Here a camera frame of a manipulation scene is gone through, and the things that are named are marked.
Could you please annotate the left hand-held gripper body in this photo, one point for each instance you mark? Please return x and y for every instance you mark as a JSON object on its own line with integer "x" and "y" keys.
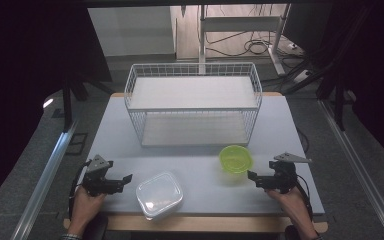
{"x": 95, "y": 180}

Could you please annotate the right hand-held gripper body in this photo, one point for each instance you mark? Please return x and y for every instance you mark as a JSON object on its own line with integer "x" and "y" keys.
{"x": 285, "y": 176}

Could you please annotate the green plastic bowl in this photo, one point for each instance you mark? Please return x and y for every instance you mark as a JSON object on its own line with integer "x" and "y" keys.
{"x": 236, "y": 160}

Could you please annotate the clear plastic lidded container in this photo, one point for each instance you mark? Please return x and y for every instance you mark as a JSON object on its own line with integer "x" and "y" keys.
{"x": 159, "y": 195}

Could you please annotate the person's right hand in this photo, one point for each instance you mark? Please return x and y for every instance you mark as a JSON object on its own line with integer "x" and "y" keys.
{"x": 291, "y": 203}

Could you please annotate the person's left hand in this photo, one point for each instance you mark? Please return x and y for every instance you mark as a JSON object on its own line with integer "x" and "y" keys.
{"x": 83, "y": 208}

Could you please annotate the black floor socket frames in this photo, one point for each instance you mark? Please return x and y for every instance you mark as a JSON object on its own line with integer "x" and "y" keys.
{"x": 76, "y": 143}

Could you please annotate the black metal stand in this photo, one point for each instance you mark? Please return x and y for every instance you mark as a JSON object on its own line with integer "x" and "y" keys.
{"x": 68, "y": 103}
{"x": 339, "y": 106}

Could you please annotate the white power strip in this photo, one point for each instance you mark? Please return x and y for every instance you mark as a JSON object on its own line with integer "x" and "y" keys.
{"x": 302, "y": 76}

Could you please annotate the white cabinet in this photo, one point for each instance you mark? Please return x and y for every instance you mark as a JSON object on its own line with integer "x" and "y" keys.
{"x": 131, "y": 31}

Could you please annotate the aluminium rail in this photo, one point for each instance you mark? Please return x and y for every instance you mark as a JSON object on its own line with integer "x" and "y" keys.
{"x": 356, "y": 160}
{"x": 43, "y": 180}

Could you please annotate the white standing desk frame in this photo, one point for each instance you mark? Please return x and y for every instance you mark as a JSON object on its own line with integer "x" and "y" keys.
{"x": 241, "y": 23}

